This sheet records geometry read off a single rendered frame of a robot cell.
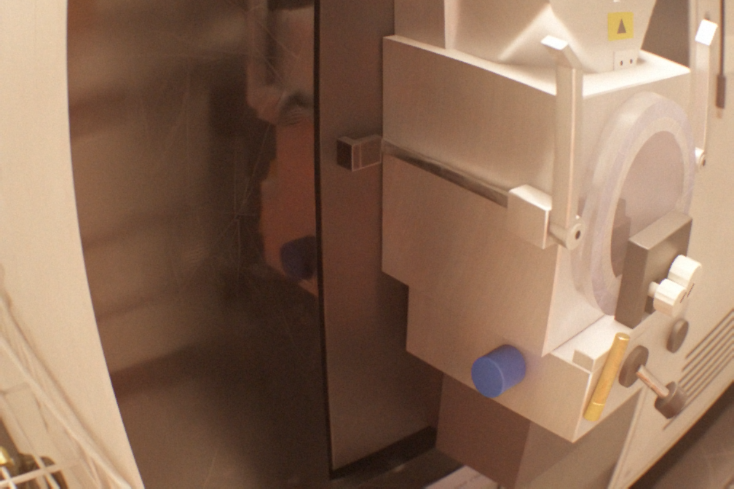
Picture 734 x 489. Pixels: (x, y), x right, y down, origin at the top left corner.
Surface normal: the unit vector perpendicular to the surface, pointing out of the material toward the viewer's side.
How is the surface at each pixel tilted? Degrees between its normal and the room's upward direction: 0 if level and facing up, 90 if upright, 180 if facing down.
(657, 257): 90
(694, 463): 0
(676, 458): 0
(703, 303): 90
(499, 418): 90
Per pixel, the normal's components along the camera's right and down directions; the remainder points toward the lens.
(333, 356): 0.63, 0.33
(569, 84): -0.77, 0.27
